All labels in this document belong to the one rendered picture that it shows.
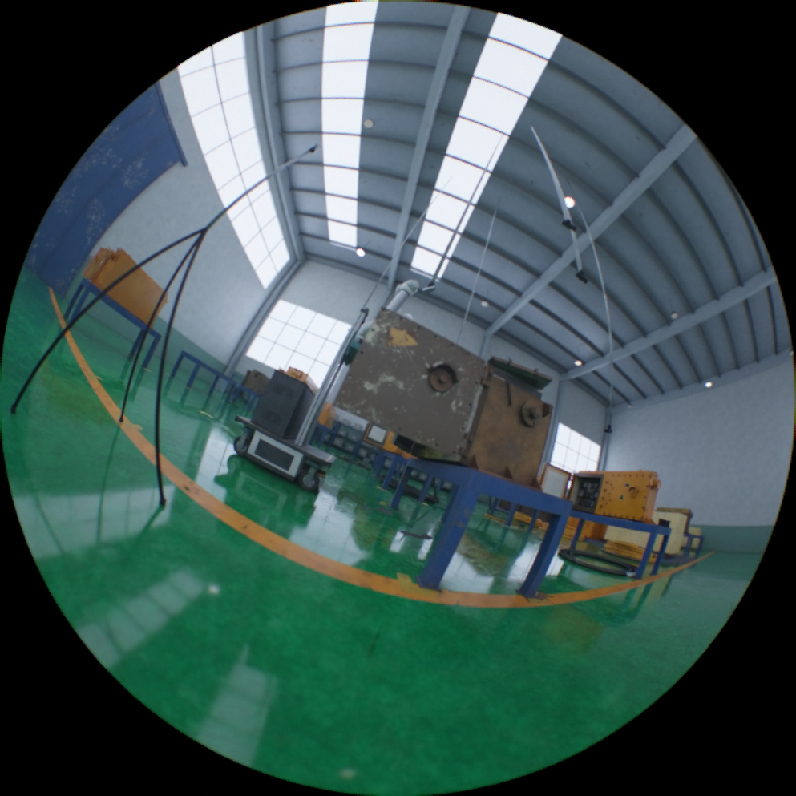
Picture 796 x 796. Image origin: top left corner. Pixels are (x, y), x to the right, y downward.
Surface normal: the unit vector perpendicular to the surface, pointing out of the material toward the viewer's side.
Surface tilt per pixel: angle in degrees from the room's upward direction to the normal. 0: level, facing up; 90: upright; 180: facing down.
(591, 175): 180
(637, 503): 90
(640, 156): 180
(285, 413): 90
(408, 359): 90
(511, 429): 90
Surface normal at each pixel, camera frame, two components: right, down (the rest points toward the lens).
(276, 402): 0.20, -0.18
